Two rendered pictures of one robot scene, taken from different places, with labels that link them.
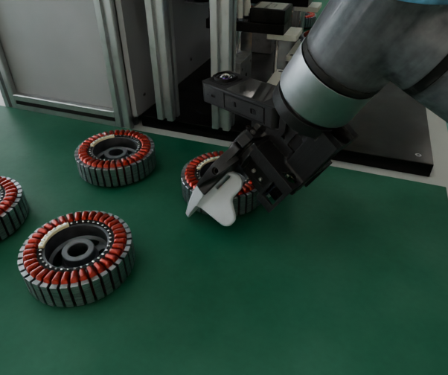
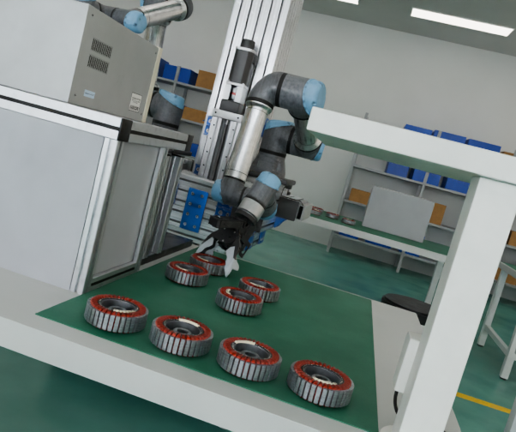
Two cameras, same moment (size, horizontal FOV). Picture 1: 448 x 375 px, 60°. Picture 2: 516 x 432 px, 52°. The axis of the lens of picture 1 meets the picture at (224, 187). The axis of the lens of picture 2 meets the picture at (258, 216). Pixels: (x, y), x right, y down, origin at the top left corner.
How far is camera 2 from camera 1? 1.62 m
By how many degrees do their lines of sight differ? 94
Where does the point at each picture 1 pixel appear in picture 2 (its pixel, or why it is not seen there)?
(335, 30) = (267, 196)
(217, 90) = (226, 221)
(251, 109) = (237, 224)
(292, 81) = (257, 211)
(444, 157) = not seen: hidden behind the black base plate
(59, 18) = (131, 207)
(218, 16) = (171, 195)
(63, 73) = (118, 246)
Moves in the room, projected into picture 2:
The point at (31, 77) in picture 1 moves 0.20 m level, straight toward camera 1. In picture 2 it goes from (101, 258) to (182, 266)
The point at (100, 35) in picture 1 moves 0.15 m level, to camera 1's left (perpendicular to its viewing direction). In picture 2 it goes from (149, 213) to (145, 224)
